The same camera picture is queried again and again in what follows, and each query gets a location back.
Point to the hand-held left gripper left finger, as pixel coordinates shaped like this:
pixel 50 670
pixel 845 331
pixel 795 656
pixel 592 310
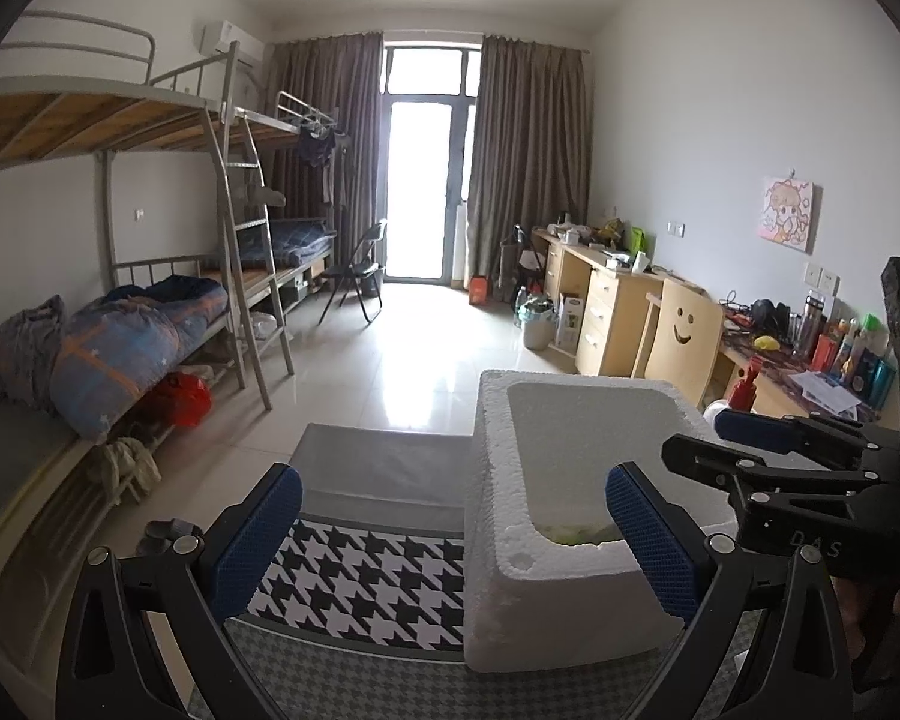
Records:
pixel 259 540

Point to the white air conditioner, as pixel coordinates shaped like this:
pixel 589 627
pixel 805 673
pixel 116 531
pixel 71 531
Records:
pixel 229 37

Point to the houndstooth tablecloth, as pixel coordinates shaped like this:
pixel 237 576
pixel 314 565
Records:
pixel 360 577

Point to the white foam box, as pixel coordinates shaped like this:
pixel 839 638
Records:
pixel 495 465

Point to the black folding chair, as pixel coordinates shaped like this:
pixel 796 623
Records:
pixel 356 270

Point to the white carton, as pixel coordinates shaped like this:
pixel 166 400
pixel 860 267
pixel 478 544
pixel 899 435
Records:
pixel 570 322

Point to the small grey metal bunk bed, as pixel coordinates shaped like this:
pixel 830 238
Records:
pixel 285 124

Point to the white double wall outlet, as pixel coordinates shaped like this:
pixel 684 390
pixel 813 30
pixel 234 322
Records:
pixel 821 279

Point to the white bottle with red cap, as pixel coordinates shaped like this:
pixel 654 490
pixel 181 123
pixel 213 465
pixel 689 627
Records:
pixel 744 386

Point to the glass balcony door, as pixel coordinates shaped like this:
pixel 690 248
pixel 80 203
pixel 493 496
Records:
pixel 420 187

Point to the wooden desk with drawers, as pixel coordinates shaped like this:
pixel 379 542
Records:
pixel 607 300

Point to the dark hanging clothes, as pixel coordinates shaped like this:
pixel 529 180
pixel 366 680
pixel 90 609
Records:
pixel 319 146

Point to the blue plaid quilt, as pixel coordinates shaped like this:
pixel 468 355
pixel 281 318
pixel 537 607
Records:
pixel 135 345

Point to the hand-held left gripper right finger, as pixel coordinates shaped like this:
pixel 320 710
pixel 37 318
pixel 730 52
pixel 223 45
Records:
pixel 652 540

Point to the blue plaid bedding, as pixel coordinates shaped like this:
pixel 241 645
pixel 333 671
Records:
pixel 292 240

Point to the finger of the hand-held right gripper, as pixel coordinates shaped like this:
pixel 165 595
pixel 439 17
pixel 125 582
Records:
pixel 754 431
pixel 701 454

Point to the large grey metal bunk bed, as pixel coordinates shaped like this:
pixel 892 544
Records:
pixel 120 101

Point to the white trash bin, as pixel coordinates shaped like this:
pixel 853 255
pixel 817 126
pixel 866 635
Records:
pixel 538 330

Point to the brown curtain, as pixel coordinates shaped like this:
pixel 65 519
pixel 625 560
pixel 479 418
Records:
pixel 525 165
pixel 330 105

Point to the pale crumpled rags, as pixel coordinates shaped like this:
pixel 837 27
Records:
pixel 124 465

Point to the orange red bag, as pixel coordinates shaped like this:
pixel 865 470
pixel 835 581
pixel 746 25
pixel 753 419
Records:
pixel 481 291

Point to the black bag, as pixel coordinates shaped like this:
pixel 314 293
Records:
pixel 769 315

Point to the row of toiletry bottles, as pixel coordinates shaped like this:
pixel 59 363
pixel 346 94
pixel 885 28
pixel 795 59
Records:
pixel 855 360

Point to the grey cloth bundle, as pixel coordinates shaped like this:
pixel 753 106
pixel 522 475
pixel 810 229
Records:
pixel 15 352

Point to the yellow desk item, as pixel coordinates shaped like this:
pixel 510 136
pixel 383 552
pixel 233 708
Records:
pixel 767 343

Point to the white papers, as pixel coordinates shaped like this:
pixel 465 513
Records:
pixel 832 390

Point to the pink cartoon wall picture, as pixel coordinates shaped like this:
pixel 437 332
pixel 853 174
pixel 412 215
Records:
pixel 786 214

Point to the wooden smiley chair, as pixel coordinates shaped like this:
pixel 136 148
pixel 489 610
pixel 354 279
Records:
pixel 682 337

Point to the red plastic bag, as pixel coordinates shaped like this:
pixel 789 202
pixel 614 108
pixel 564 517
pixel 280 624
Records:
pixel 184 397

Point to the wooden desk with dark cover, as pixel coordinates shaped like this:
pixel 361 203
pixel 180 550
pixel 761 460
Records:
pixel 776 382

